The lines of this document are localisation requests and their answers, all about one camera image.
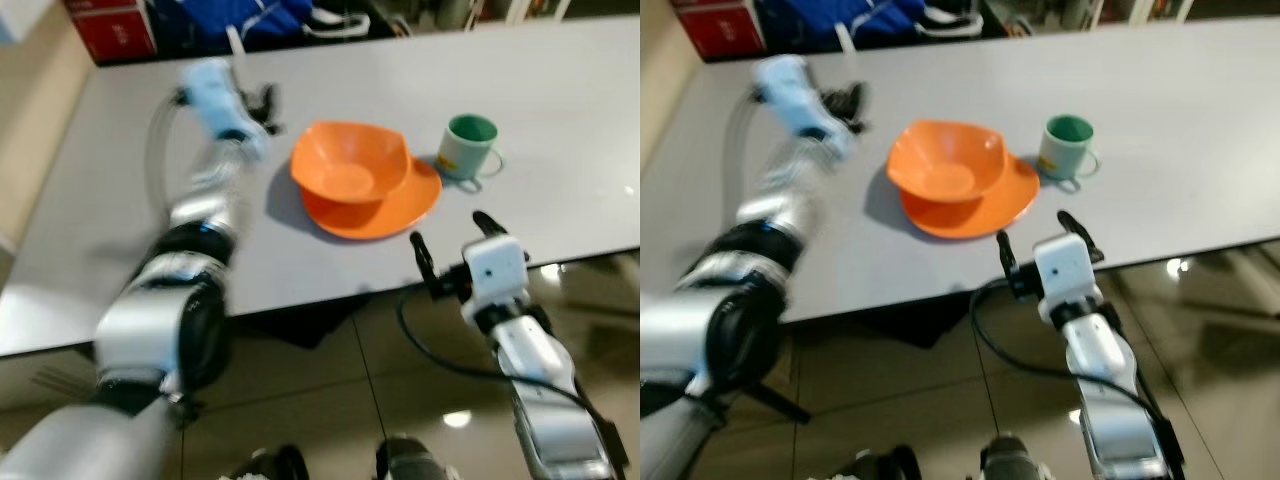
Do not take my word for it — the orange plastic plate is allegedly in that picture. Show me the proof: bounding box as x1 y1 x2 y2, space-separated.
300 155 443 241
900 155 1041 240

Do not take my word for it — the green mug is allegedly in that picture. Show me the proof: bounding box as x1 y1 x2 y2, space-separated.
437 114 505 183
1037 114 1101 183

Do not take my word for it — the blue cloth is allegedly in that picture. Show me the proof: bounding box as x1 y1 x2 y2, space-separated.
150 0 316 53
755 0 926 51

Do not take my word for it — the orange plastic bowl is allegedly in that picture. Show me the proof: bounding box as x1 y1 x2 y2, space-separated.
290 121 411 204
886 119 1007 201

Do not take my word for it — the red box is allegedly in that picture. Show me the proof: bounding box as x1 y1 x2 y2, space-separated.
62 0 158 64
668 0 766 61

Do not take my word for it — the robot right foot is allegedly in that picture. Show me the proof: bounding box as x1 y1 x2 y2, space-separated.
982 432 1063 480
375 433 463 480

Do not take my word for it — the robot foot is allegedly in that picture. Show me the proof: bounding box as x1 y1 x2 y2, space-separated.
855 445 926 480
232 443 311 480
375 433 463 480
982 432 1063 480

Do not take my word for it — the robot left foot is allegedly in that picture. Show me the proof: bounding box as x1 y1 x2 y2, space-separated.
232 443 311 480
855 445 926 480

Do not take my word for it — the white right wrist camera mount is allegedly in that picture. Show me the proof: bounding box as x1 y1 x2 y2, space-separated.
461 235 529 309
1032 233 1101 323

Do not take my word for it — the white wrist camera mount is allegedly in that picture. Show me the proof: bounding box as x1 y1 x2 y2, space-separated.
461 235 529 309
178 58 273 159
752 55 857 161
1032 233 1101 323

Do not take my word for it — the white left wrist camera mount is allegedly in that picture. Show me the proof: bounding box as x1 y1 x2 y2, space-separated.
178 58 273 159
752 55 857 161

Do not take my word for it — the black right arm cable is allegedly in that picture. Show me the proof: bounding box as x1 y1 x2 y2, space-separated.
970 280 1171 441
396 283 611 441

